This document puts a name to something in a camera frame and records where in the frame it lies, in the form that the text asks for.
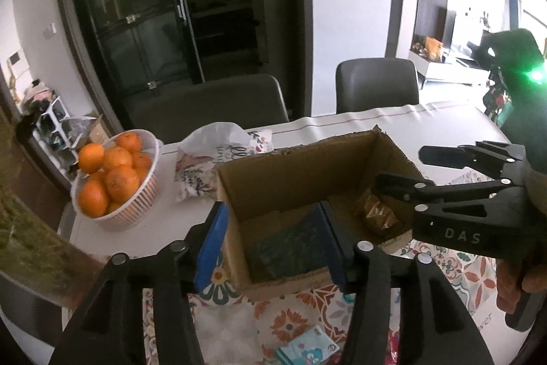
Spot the person's right hand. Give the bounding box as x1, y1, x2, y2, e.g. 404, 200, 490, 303
496, 261, 547, 312

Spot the pile of oranges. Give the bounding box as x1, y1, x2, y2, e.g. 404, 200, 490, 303
77, 132, 154, 219

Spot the white shoe rack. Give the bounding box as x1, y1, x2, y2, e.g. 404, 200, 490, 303
17, 78, 86, 186

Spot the wall intercom panel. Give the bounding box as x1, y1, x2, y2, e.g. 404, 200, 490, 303
6, 50, 27, 71

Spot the brown crinkled packet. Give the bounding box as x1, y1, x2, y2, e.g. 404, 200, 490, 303
354, 187, 411, 237

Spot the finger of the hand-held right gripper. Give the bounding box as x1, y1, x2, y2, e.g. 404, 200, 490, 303
373, 172, 523, 216
419, 140, 527, 184

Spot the black framed glass sliding door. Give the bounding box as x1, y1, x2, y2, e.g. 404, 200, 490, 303
53, 0, 315, 126

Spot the small open cardboard box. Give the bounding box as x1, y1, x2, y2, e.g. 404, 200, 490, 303
79, 115, 112, 149

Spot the black television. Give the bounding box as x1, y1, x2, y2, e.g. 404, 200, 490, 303
440, 9, 457, 49

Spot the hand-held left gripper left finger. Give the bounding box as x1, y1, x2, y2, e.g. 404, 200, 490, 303
47, 200, 231, 365

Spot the floral tissue pack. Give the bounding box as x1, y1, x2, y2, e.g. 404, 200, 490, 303
173, 121, 274, 203

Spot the brown cardboard box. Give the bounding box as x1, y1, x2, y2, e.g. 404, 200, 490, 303
212, 126, 428, 301

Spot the white plastic basket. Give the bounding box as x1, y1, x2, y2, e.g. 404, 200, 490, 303
70, 129, 164, 232

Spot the blue cartoon packet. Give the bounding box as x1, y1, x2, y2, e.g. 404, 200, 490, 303
273, 326, 340, 365

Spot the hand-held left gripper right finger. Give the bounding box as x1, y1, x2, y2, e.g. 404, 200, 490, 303
318, 200, 492, 365

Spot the glass vase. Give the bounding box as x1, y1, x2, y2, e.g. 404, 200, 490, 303
0, 108, 107, 306

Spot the white TV cabinet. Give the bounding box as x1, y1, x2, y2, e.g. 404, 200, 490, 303
408, 49, 490, 90

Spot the dark green scouring pad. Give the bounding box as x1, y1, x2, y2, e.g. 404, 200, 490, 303
252, 205, 334, 280

